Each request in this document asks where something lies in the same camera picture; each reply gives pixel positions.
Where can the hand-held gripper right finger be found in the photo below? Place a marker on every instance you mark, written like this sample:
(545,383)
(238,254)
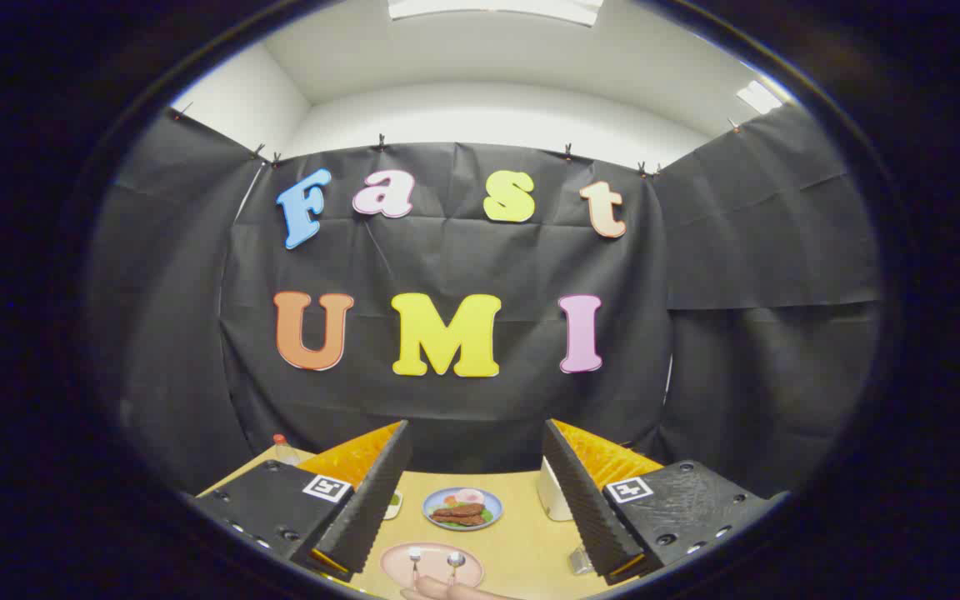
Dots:
(584,517)

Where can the brown meat slice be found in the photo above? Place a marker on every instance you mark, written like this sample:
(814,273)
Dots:
(455,520)
(463,509)

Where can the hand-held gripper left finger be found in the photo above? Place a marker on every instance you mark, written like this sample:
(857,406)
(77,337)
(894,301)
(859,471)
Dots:
(367,517)

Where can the row of small cloth clips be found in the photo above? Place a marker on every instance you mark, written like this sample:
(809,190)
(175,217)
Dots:
(381,142)

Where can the blue plate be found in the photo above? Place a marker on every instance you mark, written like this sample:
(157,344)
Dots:
(438,497)

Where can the small ceiling light panel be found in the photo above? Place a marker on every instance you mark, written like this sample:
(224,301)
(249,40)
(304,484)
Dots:
(759,97)

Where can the large ceiling light panel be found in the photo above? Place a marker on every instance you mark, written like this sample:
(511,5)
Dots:
(497,8)

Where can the white divided tray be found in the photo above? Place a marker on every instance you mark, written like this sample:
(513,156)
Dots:
(394,502)

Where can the pink plate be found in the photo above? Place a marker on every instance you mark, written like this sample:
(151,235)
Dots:
(434,567)

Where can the pink ham slice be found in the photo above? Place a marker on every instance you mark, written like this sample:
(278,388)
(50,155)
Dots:
(470,497)

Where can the white toaster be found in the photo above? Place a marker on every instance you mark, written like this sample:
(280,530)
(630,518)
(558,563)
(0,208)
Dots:
(553,500)

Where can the plastic water bottle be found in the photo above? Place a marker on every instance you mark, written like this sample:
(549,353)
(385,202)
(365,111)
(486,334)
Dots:
(284,450)

